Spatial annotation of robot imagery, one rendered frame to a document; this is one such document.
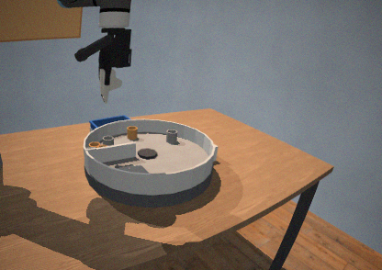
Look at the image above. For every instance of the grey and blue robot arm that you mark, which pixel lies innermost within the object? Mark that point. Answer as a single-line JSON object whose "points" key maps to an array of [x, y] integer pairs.
{"points": [[113, 14]]}

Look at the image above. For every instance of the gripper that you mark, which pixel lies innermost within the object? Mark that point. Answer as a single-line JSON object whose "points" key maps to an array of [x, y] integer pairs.
{"points": [[108, 58]]}

